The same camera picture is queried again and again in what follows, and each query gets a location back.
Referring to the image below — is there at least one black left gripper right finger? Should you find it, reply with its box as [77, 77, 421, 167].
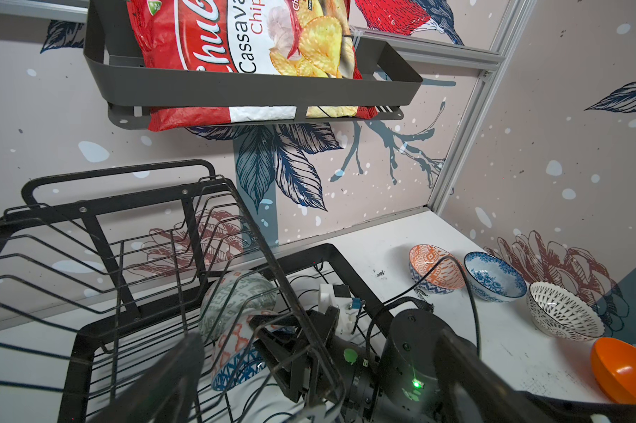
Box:
[434, 330, 552, 422]

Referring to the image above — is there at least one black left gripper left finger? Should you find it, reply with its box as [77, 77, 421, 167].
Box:
[90, 333, 204, 422]

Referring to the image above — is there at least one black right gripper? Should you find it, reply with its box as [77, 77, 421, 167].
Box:
[250, 306, 348, 407]

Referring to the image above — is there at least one blue triangle patterned bowl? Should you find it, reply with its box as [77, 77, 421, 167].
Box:
[211, 309, 273, 391]

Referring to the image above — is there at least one green patterned ceramic bowl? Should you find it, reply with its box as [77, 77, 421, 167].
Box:
[199, 271, 278, 344]

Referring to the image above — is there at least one orange patterned ceramic bowl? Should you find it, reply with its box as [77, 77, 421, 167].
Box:
[409, 244, 466, 294]

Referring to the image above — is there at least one plain orange bowl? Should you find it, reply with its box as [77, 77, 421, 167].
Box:
[590, 338, 636, 405]

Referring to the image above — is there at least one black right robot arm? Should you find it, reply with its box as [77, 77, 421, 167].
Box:
[251, 308, 636, 422]

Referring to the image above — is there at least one black two-tier dish rack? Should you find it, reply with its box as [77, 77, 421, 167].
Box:
[0, 166, 381, 422]

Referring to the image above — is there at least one white red dotted bowl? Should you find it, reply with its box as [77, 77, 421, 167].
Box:
[527, 282, 605, 342]

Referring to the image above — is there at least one blue floral ceramic bowl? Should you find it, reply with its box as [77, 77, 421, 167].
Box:
[464, 251, 528, 303]

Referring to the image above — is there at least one red cassava chips bag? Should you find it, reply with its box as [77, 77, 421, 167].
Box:
[126, 0, 380, 132]

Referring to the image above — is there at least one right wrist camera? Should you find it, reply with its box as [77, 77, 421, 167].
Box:
[318, 284, 364, 335]

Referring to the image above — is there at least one black wall-mounted wire basket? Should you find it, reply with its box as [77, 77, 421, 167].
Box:
[83, 1, 422, 131]

